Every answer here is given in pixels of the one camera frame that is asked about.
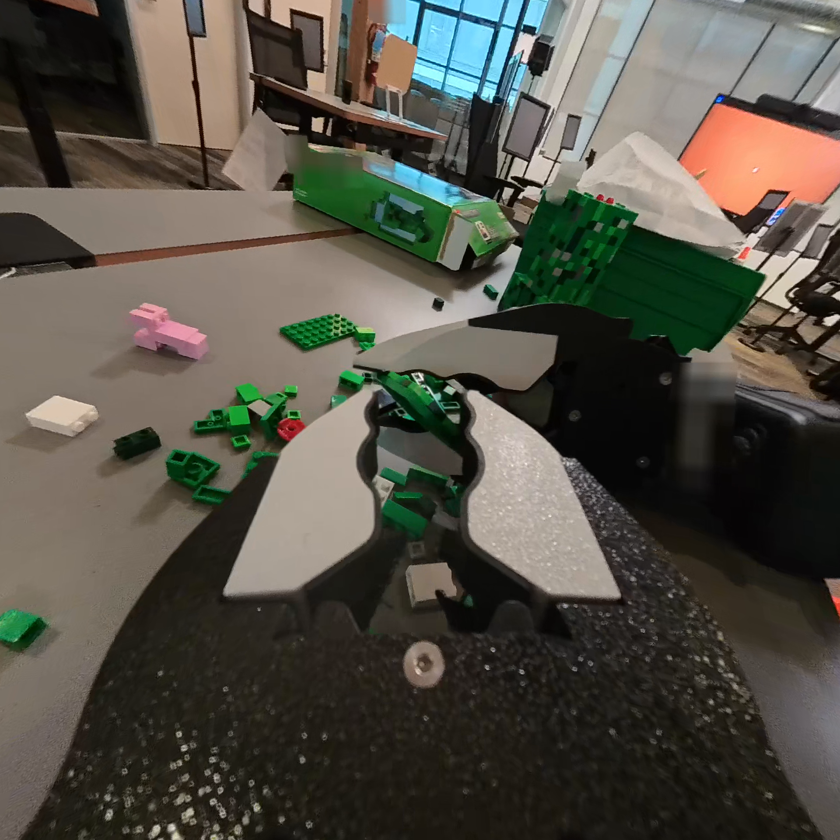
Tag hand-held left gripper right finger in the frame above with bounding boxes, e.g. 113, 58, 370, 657
459, 390, 622, 603

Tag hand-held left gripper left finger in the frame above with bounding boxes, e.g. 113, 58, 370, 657
223, 392, 388, 599

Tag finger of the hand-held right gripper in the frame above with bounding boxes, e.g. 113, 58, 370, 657
353, 326, 560, 393
373, 425, 468, 475

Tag small green brick assembly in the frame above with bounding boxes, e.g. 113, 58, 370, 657
377, 371, 466, 441

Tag pile of green bricks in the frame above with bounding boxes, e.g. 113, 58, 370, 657
165, 325, 473, 611

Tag grey desk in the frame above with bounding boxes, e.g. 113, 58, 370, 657
0, 187, 840, 840

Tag white brick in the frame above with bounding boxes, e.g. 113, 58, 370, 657
26, 395, 99, 436
406, 562, 457, 606

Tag large green brick box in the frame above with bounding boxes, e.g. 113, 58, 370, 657
497, 189, 767, 355

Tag green hollow brick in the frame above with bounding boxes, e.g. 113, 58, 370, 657
165, 448, 221, 490

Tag green studded plate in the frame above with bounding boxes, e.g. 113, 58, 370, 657
280, 314, 358, 352

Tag green cardboard box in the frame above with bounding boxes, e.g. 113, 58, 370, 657
292, 146, 519, 271

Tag dark green studded brick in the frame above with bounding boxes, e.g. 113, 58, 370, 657
113, 427, 161, 459

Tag black office chair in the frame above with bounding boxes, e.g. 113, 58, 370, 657
784, 269, 840, 395

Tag white crumpled paper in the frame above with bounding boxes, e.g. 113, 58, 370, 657
577, 131, 746, 257

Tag pink brick pig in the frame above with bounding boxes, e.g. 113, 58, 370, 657
129, 303, 209, 361

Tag dark screen on stand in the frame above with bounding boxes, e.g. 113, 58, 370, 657
502, 92, 552, 161

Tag wooden edged table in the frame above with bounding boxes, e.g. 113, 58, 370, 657
249, 71, 448, 152

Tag large orange screen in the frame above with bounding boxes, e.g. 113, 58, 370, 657
679, 95, 840, 217

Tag white hanging cloth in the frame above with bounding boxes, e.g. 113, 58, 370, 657
222, 108, 290, 193

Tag wooden post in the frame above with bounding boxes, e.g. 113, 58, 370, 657
348, 0, 389, 106

